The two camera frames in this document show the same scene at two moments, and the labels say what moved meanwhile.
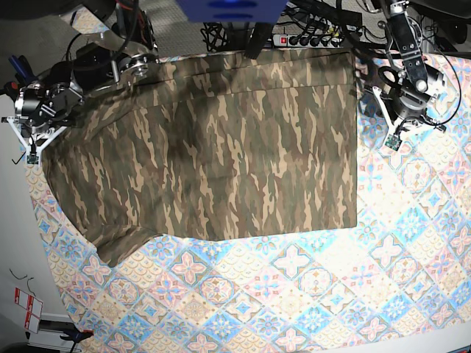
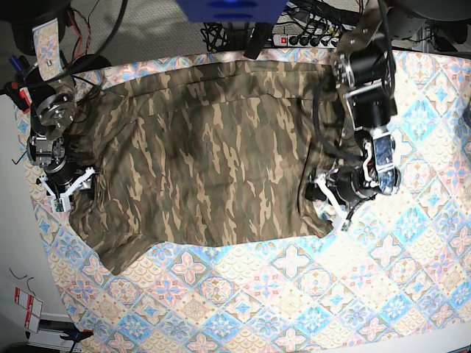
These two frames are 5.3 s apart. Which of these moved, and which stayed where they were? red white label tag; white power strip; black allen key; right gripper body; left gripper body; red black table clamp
Moved: left gripper body; right gripper body
Stayed: red black table clamp; red white label tag; white power strip; black allen key
